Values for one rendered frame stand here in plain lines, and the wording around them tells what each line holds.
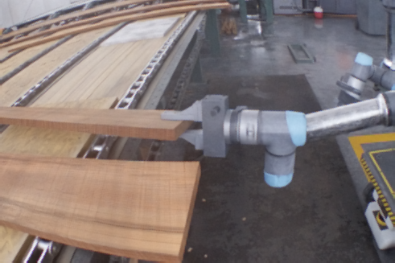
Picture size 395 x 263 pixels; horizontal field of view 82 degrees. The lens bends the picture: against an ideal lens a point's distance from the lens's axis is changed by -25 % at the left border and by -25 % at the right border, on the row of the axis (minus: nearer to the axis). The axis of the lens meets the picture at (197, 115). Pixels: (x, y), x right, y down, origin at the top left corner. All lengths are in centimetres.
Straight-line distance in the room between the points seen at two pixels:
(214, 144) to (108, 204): 28
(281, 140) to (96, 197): 39
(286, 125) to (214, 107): 16
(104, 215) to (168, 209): 12
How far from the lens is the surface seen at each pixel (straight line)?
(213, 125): 65
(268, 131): 62
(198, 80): 314
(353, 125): 77
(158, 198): 51
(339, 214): 165
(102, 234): 49
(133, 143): 77
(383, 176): 147
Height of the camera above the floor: 123
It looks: 29 degrees down
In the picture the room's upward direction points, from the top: 8 degrees counter-clockwise
